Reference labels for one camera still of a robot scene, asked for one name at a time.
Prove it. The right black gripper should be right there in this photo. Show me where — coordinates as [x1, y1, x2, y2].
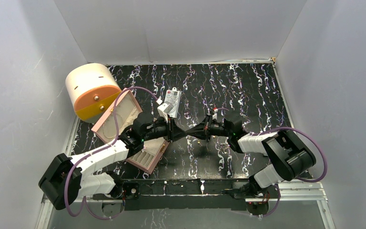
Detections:
[186, 114, 232, 143]

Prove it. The clear packaged necklace card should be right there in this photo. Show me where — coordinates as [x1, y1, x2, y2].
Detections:
[165, 87, 182, 118]

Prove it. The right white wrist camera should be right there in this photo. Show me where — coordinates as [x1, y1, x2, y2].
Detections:
[210, 108, 219, 120]

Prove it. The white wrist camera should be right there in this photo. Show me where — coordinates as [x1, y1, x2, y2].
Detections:
[156, 98, 175, 122]
[210, 108, 219, 120]

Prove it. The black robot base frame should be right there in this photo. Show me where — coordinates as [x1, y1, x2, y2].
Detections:
[93, 178, 279, 215]

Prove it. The white orange cylindrical drawer box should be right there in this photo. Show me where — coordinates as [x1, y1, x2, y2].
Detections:
[65, 63, 122, 123]

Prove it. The purple cable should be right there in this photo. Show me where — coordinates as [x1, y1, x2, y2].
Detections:
[63, 86, 162, 220]
[214, 107, 328, 217]

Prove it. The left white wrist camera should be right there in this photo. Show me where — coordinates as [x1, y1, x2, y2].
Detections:
[156, 98, 175, 122]

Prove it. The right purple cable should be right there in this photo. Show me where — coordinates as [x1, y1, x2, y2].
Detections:
[214, 107, 328, 217]

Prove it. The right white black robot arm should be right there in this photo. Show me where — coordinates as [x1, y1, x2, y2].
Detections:
[187, 115, 316, 198]

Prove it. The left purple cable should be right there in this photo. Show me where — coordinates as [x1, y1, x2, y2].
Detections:
[63, 86, 162, 220]

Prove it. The pink open jewelry box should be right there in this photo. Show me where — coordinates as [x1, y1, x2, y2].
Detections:
[91, 91, 169, 174]

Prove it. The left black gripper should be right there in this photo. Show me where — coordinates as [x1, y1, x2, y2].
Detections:
[142, 115, 188, 144]

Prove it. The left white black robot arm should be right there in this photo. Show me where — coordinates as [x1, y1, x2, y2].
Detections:
[38, 112, 187, 210]

